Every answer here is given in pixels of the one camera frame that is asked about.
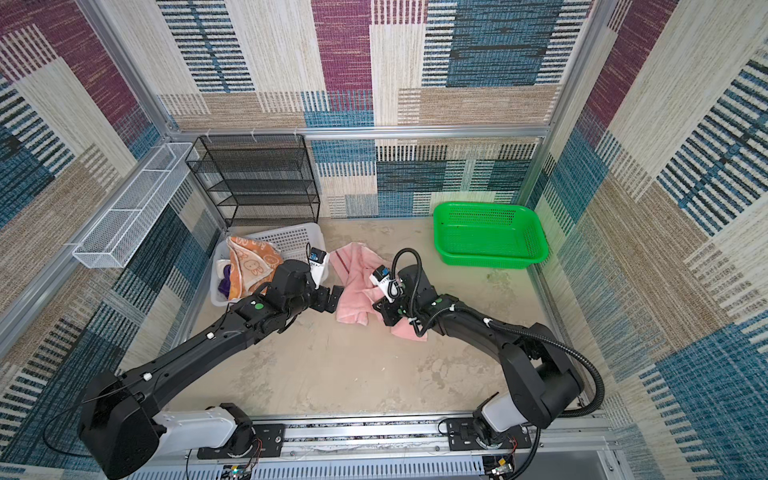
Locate pink towel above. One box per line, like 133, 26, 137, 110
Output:
330, 242, 426, 342

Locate white plastic laundry basket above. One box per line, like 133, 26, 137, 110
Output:
209, 222, 325, 307

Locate green plastic basket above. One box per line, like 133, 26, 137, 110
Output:
433, 202, 549, 269

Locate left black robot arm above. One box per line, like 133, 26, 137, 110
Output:
78, 259, 343, 479

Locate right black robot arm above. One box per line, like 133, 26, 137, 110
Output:
372, 265, 584, 448

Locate orange patterned towel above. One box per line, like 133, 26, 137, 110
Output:
226, 237, 284, 301

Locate purple towel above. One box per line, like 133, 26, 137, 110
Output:
217, 263, 232, 299

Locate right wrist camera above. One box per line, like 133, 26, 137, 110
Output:
370, 265, 400, 303

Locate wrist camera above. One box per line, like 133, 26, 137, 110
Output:
370, 265, 400, 303
307, 246, 329, 288

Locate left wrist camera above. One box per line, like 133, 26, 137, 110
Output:
307, 246, 329, 288

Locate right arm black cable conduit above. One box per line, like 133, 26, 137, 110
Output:
479, 317, 606, 480

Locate black wire mesh shelf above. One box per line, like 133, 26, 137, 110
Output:
185, 134, 321, 228

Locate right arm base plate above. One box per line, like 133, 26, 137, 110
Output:
437, 417, 532, 451

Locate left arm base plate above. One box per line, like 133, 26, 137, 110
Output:
196, 423, 286, 460

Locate white wire mesh tray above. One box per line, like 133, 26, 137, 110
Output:
73, 142, 192, 269

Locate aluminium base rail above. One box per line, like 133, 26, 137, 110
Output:
101, 413, 625, 480

